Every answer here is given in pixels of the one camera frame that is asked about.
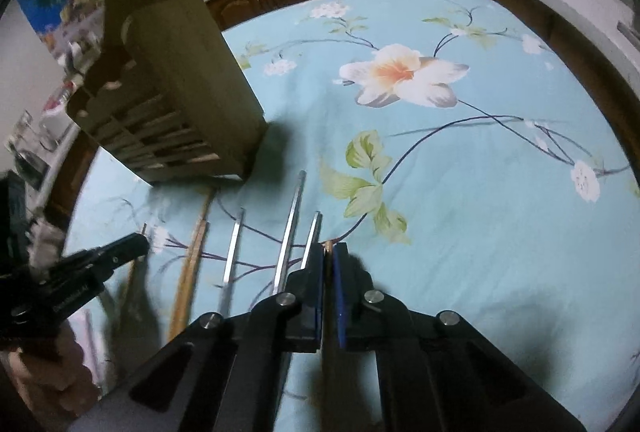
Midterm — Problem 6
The metal chopstick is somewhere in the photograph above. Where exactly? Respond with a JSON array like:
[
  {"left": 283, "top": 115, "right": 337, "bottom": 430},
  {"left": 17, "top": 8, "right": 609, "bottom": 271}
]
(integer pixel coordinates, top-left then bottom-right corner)
[
  {"left": 219, "top": 207, "right": 247, "bottom": 313},
  {"left": 270, "top": 169, "right": 307, "bottom": 298},
  {"left": 297, "top": 211, "right": 322, "bottom": 273}
]

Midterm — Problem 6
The colourful wall poster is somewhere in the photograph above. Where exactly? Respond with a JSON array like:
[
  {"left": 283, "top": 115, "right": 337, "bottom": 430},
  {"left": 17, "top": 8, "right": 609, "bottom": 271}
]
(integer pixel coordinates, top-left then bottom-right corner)
[{"left": 17, "top": 0, "right": 108, "bottom": 58}]

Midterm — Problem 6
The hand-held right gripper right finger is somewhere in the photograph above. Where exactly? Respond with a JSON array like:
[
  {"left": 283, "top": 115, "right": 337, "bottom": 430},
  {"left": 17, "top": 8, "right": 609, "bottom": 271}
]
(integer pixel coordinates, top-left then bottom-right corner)
[{"left": 332, "top": 242, "right": 588, "bottom": 432}]

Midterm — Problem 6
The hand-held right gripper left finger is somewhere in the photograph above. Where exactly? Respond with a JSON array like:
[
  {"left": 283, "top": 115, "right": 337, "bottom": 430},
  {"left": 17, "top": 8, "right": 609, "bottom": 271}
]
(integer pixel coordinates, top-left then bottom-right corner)
[{"left": 67, "top": 242, "right": 325, "bottom": 432}]

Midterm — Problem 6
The light blue floral tablecloth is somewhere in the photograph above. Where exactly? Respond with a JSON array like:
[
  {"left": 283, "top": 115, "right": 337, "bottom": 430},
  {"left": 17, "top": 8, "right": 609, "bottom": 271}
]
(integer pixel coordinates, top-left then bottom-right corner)
[{"left": 65, "top": 0, "right": 640, "bottom": 432}]

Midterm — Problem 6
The person's left hand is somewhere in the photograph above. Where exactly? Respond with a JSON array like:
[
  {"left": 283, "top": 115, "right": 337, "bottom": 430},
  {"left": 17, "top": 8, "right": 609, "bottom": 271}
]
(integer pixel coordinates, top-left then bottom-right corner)
[{"left": 10, "top": 336, "right": 102, "bottom": 419}]

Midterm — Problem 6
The wooden utensil holder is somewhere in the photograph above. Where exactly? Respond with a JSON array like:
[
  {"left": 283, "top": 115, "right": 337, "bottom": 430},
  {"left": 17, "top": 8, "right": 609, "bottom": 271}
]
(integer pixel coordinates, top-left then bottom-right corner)
[{"left": 65, "top": 0, "right": 268, "bottom": 185}]

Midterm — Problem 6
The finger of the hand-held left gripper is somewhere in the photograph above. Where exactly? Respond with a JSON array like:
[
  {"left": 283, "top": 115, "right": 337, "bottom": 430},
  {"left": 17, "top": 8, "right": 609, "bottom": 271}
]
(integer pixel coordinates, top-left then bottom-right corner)
[{"left": 61, "top": 233, "right": 152, "bottom": 282}]

